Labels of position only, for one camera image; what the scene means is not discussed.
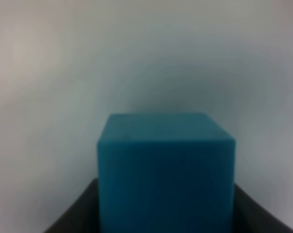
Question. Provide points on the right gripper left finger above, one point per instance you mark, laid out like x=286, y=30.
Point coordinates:
x=82, y=216

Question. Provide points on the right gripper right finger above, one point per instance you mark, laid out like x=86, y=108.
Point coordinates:
x=250, y=217

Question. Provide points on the blue block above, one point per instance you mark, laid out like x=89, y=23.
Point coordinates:
x=165, y=173

